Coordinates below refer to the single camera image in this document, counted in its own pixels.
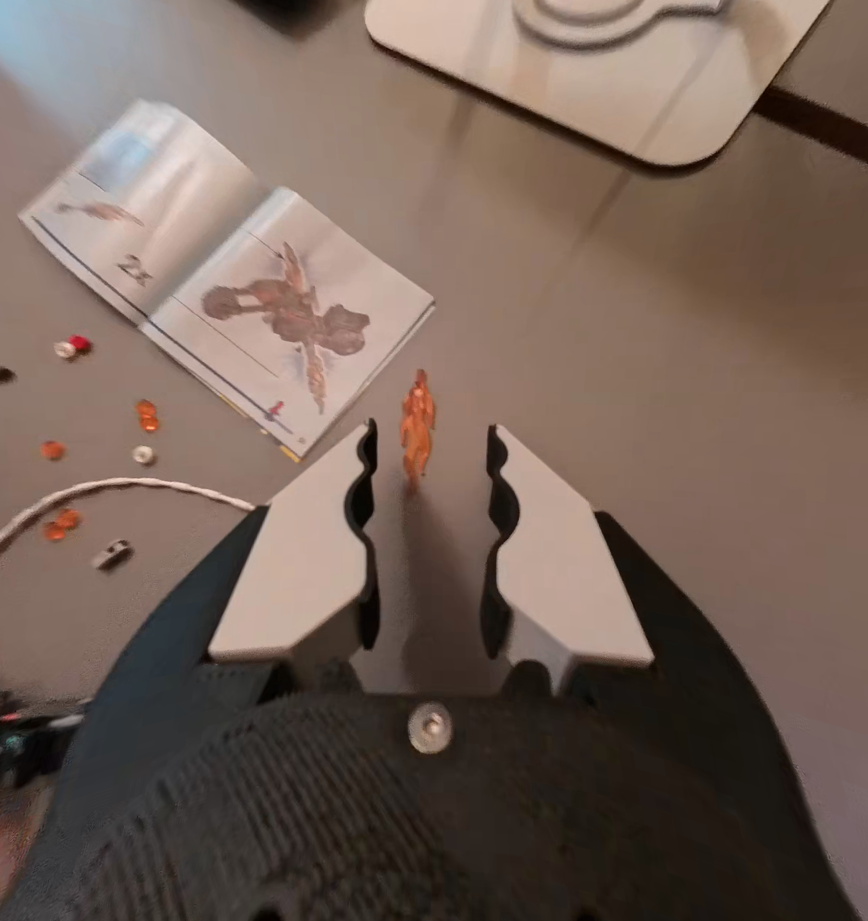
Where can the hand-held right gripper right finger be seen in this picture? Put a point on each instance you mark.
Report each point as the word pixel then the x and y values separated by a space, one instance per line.
pixel 563 575

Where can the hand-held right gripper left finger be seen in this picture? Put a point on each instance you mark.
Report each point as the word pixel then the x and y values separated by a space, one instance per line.
pixel 304 568

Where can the light grey lego connector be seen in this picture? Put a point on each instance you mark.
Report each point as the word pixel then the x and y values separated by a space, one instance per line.
pixel 113 554

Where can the black lego motorcycle model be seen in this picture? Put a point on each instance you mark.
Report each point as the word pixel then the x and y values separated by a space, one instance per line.
pixel 17 741

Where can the white round lego stud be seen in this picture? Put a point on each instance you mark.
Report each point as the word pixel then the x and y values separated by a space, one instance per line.
pixel 65 350
pixel 144 455

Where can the lego instruction booklet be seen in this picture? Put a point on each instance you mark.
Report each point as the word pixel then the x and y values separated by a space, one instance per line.
pixel 218 273

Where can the red round lego stud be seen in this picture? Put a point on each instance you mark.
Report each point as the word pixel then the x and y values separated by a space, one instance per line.
pixel 81 344

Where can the silver laptop stand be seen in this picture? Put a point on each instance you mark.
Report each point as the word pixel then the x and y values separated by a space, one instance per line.
pixel 606 72

